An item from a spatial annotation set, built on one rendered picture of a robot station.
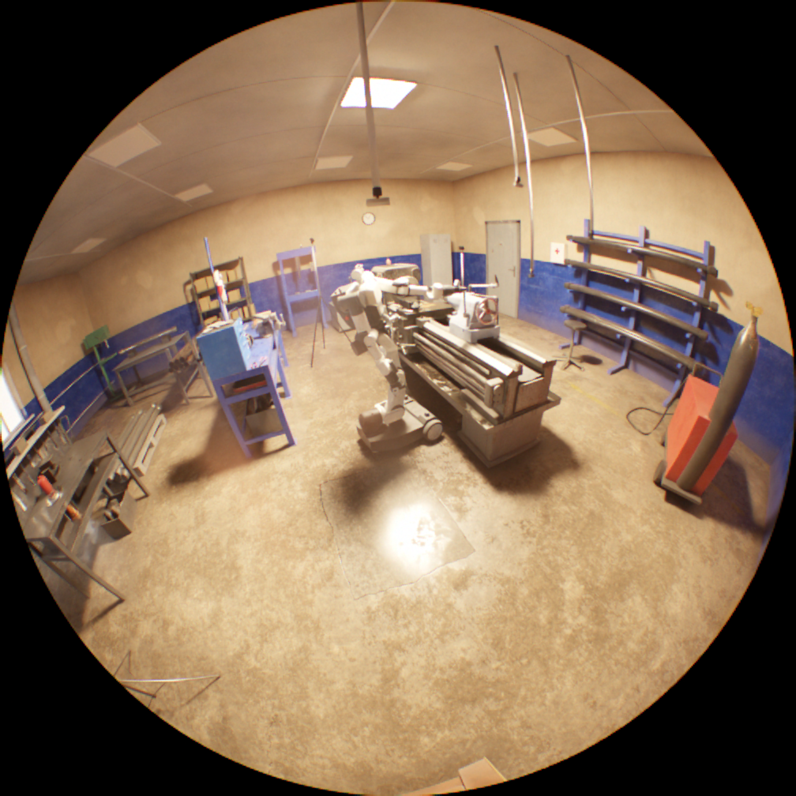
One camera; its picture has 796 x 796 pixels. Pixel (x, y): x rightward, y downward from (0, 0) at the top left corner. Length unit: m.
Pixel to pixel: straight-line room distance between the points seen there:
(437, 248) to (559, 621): 7.02
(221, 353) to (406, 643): 2.35
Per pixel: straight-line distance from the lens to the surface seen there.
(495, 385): 1.83
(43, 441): 3.25
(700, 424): 2.42
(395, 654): 1.65
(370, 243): 6.99
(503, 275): 6.48
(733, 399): 2.34
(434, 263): 7.08
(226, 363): 2.40
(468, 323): 2.28
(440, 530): 1.90
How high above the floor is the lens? 1.64
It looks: 32 degrees down
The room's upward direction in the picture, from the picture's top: 6 degrees counter-clockwise
